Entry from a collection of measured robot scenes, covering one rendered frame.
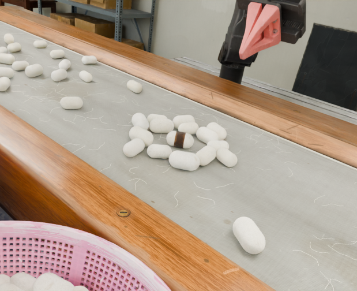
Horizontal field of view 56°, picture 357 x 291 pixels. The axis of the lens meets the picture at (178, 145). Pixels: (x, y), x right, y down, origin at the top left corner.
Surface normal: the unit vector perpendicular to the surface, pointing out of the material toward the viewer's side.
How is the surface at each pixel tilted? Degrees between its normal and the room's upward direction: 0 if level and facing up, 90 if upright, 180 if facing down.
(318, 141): 45
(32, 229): 75
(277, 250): 0
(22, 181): 90
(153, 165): 0
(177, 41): 90
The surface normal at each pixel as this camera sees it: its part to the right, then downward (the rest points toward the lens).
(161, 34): -0.61, 0.31
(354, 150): -0.35, -0.41
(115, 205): 0.14, -0.87
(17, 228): 0.12, 0.24
